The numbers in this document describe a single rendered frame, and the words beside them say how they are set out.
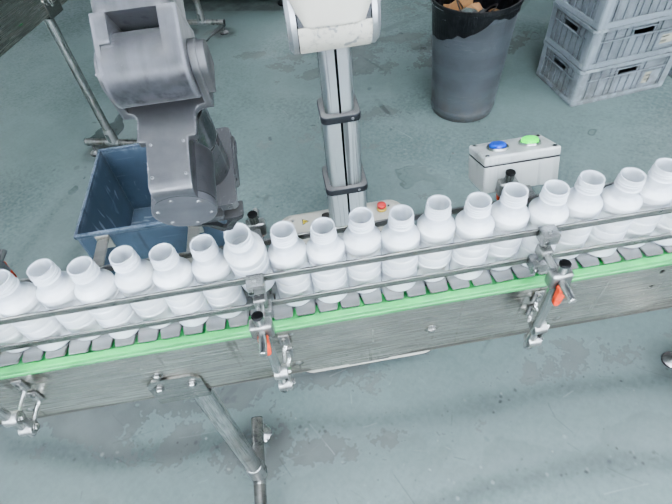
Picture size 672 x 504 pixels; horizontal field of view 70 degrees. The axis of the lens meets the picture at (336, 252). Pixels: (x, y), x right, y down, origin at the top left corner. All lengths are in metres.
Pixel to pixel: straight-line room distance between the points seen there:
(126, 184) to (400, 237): 0.93
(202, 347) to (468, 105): 2.28
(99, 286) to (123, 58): 0.44
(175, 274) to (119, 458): 1.29
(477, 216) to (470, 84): 2.07
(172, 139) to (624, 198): 0.67
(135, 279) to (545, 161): 0.71
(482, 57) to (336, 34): 1.61
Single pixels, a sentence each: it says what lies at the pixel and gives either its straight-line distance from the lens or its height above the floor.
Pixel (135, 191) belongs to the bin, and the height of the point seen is 0.80.
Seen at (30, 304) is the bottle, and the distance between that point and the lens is 0.85.
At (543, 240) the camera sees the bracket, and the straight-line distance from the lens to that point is 0.78.
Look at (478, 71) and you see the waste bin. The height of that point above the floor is 0.33.
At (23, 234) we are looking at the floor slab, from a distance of 2.91.
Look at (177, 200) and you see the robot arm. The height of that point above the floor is 1.40.
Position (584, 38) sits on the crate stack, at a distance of 3.06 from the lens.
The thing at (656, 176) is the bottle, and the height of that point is 1.15.
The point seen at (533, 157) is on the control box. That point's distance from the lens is 0.92.
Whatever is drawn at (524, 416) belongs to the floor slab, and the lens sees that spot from 1.86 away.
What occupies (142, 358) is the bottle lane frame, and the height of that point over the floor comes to 0.97.
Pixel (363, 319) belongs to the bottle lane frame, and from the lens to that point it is 0.82.
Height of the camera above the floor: 1.67
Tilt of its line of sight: 50 degrees down
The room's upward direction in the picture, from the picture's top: 7 degrees counter-clockwise
